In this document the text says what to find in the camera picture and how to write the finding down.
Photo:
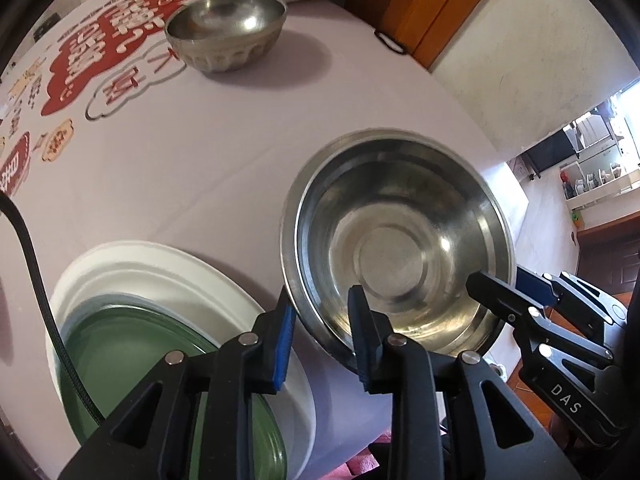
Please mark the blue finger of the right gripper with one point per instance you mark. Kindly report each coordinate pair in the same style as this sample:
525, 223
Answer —
534, 286
504, 301

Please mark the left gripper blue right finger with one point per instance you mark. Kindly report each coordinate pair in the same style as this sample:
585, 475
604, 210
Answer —
370, 330

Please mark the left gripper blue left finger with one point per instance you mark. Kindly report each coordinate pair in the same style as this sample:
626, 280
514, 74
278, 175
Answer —
275, 331

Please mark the white foam plate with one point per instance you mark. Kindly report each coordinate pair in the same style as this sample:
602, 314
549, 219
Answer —
122, 306

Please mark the large steel bowl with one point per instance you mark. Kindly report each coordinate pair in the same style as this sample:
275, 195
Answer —
406, 219

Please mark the small steel bowl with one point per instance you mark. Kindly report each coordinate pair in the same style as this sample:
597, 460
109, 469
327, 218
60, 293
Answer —
218, 36

